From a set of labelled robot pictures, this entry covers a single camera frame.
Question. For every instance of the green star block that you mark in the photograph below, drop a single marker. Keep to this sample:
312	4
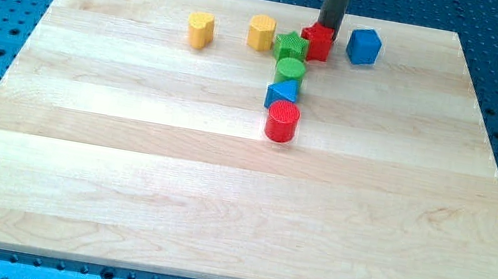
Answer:
290	45

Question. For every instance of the red star block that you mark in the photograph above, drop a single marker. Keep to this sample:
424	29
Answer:
320	40

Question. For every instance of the blue triangle block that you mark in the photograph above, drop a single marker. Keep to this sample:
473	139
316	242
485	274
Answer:
285	91

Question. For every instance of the yellow hexagon block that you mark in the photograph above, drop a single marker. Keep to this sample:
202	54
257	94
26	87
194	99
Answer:
261	31

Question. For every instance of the red cylinder block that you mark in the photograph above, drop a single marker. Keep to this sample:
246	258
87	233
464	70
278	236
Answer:
282	119

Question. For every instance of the yellow heart block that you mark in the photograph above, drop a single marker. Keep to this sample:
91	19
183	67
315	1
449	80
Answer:
201	29

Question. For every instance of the light wooden board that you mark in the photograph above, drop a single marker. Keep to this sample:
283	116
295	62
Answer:
122	145

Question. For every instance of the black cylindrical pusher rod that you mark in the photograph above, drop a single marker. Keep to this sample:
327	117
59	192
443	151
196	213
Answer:
331	15

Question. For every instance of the blue cube block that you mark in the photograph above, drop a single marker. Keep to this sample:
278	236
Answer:
363	47

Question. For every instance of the green cylinder block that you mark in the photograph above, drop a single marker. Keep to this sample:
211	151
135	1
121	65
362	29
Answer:
289	69

